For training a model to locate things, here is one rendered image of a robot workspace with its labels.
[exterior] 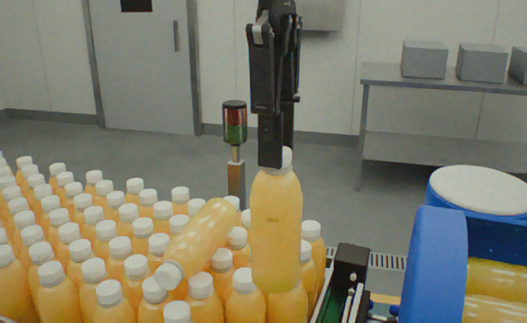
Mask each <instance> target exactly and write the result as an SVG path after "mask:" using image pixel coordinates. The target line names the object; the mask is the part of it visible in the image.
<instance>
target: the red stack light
mask: <svg viewBox="0 0 527 323"><path fill-rule="evenodd" d="M247 112H248V111H247V106H246V107H245V108H244V109H242V110H227V109H225V108H224V107H222V122H223V124H226V125H232V126H236V125H242V124H246V123H247V122H248V113H247Z"/></svg>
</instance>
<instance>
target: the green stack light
mask: <svg viewBox="0 0 527 323"><path fill-rule="evenodd" d="M222 124H223V123H222ZM223 141H224V142H225V143H228V144H242V143H246V142H247V141H248V122H247V123H246V124H242V125H236V126H232V125H226V124H223Z"/></svg>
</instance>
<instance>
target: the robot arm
mask: <svg viewBox="0 0 527 323"><path fill-rule="evenodd" d="M302 25H303V16H298V15H297V13H296V2H295V0H259V2H258V9H257V16H256V22H255V23H247V24H246V26H245V33H246V39H247V43H248V51H249V74H250V113H251V114H257V115H258V166H263V167H268V168H275V169H281V168H282V147H283V146H285V147H289V148H290V149H291V150H292V154H293V153H294V120H295V103H300V99H301V97H300V96H295V94H298V92H299V76H300V58H301V31H302Z"/></svg>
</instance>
